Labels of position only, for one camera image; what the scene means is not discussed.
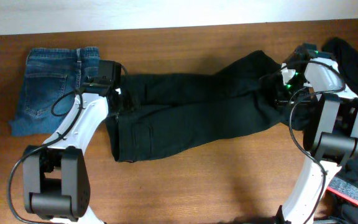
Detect black trousers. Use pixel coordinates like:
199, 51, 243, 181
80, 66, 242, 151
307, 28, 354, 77
106, 50, 308, 162

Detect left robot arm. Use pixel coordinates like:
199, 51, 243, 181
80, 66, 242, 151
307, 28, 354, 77
17, 60, 127, 223

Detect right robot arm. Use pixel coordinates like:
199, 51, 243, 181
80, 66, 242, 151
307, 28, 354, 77
259, 44, 358, 223

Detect folded blue denim jeans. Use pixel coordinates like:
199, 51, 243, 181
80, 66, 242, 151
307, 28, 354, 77
9, 47, 100, 136

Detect grey red-trimmed garment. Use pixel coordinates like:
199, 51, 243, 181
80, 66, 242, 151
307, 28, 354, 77
327, 177, 358, 206

